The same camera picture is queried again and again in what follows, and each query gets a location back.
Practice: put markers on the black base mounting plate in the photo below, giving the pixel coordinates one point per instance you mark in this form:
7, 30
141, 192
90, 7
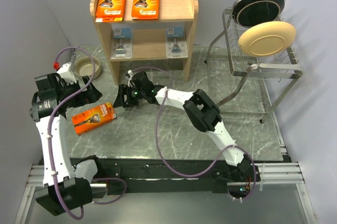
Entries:
148, 176

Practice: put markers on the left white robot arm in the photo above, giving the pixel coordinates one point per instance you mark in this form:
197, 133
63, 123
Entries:
65, 187

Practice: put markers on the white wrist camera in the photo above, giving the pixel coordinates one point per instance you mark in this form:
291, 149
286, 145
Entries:
66, 72
129, 75

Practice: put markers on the wooden two-tier shelf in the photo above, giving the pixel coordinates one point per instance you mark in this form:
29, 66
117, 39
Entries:
149, 35

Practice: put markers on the blue razor blister pack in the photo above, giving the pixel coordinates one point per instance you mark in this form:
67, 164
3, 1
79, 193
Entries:
122, 43
176, 46

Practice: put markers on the beige ceramic bowl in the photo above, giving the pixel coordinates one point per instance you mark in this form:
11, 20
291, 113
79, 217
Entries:
84, 67

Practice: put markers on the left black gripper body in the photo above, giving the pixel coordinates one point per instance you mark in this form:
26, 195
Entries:
85, 97

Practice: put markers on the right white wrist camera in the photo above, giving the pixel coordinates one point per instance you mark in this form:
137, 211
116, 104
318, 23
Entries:
129, 75

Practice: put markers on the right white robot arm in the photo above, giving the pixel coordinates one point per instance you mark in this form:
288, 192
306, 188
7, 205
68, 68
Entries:
203, 113

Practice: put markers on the beige plate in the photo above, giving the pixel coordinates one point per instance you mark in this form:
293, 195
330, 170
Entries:
267, 39

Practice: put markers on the aluminium rail frame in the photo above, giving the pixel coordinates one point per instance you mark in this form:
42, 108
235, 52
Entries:
272, 174

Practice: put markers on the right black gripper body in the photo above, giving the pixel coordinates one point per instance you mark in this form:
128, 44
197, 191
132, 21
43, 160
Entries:
135, 94

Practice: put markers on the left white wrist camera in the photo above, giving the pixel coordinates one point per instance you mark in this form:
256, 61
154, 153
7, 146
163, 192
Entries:
66, 72

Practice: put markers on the metal dish rack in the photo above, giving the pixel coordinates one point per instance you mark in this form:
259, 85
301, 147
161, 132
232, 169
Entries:
225, 47

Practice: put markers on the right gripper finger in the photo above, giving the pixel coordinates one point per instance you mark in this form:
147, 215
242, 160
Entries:
128, 104
121, 97

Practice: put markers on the hidden orange razor box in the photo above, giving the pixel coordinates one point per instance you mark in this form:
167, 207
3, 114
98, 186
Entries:
93, 118

